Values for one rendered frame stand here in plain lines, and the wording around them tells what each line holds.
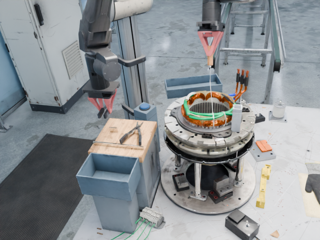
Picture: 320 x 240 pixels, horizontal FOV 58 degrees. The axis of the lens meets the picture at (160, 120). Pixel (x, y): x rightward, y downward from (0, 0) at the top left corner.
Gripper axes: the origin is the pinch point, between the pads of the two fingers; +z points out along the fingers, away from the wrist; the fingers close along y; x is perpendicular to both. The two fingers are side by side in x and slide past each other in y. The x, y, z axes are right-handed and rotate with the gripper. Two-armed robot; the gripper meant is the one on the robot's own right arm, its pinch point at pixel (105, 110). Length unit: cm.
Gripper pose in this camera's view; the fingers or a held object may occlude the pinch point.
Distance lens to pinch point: 95.9
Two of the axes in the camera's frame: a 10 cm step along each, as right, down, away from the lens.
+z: 0.6, 8.2, 5.7
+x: 2.2, -5.7, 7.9
